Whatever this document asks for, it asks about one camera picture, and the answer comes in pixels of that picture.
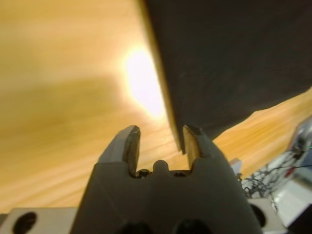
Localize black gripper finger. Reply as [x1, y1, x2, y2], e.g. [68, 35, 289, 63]
[98, 125, 142, 175]
[182, 124, 230, 172]

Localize tangled black cables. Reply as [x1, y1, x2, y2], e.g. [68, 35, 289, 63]
[240, 146, 312, 198]

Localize black Unitree polo shirt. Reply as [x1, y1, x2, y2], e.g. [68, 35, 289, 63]
[143, 0, 312, 156]

